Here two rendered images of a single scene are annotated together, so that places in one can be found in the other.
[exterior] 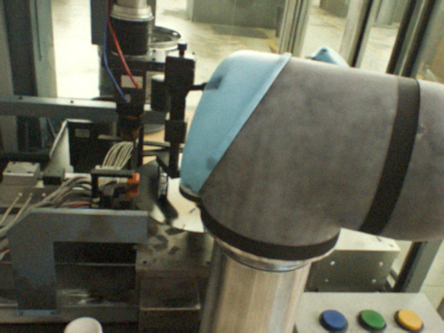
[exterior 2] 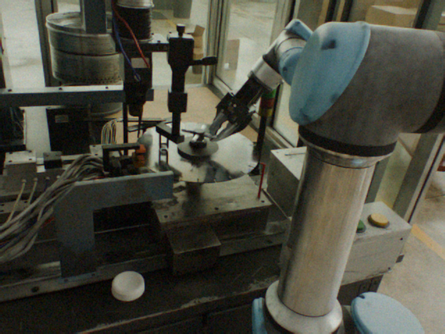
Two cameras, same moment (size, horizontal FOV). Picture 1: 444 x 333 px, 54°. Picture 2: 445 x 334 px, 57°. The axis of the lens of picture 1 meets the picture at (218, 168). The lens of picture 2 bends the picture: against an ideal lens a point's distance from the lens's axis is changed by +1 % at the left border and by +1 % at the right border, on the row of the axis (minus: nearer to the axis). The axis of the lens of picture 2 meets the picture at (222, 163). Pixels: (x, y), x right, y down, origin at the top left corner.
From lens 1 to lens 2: 0.24 m
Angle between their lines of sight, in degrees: 13
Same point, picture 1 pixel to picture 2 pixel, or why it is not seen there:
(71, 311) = (109, 270)
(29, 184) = (32, 170)
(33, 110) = (25, 101)
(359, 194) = (427, 104)
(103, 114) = (92, 97)
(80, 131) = (60, 117)
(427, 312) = (388, 213)
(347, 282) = not seen: hidden behind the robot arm
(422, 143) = not seen: outside the picture
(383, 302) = not seen: hidden behind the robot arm
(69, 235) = (109, 201)
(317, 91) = (396, 43)
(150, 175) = (150, 145)
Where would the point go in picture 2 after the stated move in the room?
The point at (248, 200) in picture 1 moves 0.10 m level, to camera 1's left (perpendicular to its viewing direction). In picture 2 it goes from (356, 120) to (266, 119)
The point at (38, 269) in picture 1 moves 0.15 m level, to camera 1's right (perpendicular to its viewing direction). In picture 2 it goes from (81, 236) to (152, 232)
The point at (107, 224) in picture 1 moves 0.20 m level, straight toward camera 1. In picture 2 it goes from (140, 186) to (178, 246)
